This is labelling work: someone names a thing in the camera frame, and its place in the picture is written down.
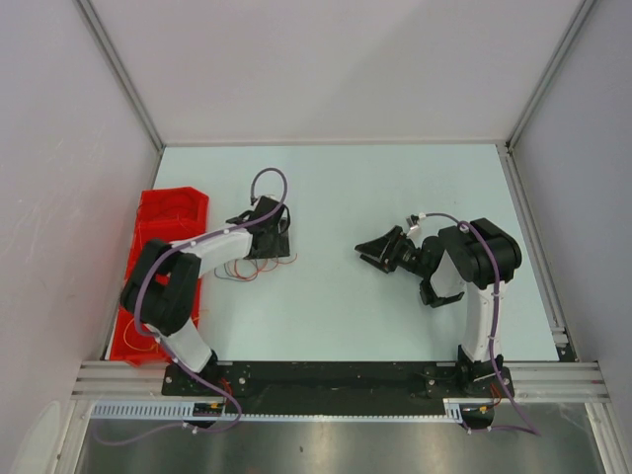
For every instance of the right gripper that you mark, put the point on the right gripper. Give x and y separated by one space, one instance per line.
381 248

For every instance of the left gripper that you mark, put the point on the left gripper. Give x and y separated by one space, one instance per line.
280 246

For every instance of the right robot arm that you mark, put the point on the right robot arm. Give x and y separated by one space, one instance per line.
475 260

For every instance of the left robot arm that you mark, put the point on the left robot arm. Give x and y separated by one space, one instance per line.
161 290

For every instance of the red plastic bin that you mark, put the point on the red plastic bin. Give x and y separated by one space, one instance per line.
170 215

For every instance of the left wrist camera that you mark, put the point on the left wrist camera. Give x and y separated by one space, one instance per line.
254 200

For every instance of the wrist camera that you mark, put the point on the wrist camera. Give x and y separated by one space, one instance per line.
415 225
254 200

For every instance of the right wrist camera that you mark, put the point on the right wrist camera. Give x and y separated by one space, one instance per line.
415 225

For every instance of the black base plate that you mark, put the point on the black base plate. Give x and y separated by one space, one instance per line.
335 388

